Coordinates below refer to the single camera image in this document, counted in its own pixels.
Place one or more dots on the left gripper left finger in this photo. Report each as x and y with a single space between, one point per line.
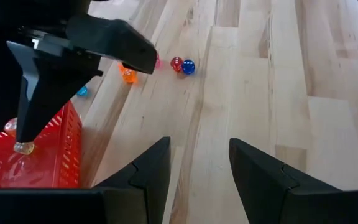
148 186

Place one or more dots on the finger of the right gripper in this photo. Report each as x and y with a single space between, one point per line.
51 87
113 40

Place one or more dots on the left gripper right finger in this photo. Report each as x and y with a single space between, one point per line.
275 193

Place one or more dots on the teal translucent die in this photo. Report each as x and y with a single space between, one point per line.
82 91

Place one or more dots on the pink translucent die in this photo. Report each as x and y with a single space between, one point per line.
158 63

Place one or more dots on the red plastic basket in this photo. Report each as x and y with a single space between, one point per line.
64 149

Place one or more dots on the yellow-green translucent die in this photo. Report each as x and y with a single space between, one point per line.
24 148

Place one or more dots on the red translucent die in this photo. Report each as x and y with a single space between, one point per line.
176 64

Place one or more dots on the blue translucent die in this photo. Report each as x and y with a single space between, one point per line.
188 67

